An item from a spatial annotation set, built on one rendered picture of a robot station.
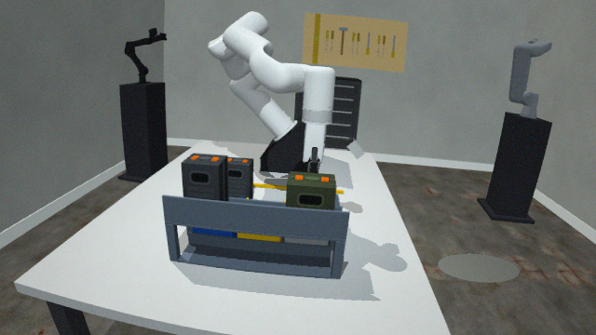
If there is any olive green case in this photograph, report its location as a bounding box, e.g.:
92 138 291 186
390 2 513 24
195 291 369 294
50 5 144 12
286 171 336 210

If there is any yellow open bin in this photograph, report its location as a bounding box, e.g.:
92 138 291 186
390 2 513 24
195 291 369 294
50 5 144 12
237 233 281 242

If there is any blue open bin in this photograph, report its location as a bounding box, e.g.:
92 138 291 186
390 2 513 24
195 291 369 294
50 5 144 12
193 228 237 237

